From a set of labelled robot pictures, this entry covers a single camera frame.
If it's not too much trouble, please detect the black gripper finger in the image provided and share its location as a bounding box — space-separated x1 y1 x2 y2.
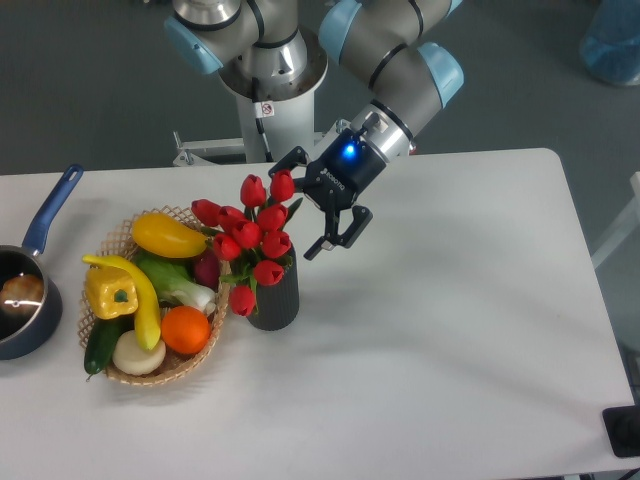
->
268 146 309 193
303 203 374 261

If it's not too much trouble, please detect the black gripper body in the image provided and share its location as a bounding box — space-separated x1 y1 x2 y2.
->
299 128 386 212

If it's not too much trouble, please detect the red tulip bouquet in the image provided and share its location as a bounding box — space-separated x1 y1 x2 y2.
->
191 170 301 317

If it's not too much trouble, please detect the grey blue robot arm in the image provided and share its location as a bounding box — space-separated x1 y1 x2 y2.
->
164 1 464 259

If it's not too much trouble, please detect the dark grey ribbed vase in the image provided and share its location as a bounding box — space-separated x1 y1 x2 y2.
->
247 247 300 331

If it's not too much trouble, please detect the red radish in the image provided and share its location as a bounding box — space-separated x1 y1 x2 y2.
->
192 249 220 292

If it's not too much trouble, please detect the yellow mango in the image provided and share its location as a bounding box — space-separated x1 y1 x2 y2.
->
131 212 207 259

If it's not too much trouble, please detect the green bok choy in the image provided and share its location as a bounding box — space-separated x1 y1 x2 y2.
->
133 250 216 316

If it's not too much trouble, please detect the orange fruit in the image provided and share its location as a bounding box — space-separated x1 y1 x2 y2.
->
161 306 211 355

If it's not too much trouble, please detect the yellow banana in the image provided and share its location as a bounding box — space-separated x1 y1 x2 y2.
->
82 255 161 351

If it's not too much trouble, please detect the yellow bell pepper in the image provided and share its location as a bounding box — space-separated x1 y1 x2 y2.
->
85 267 138 320

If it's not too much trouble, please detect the white round onion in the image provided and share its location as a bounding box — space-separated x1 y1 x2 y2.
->
112 330 166 376

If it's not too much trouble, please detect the green cucumber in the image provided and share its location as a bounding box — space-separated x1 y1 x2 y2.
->
84 316 130 376

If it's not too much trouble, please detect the blue plastic bag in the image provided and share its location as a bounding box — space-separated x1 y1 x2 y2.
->
579 0 639 86

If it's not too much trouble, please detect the blue saucepan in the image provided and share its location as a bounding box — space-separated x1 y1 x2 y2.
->
1 164 84 360

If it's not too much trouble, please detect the black device at table edge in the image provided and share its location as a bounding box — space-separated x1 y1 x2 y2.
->
602 405 639 458

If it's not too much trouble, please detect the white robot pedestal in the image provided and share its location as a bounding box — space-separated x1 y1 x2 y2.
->
172 25 420 168

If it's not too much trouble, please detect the white frame at right edge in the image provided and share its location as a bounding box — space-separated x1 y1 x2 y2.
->
591 172 639 269

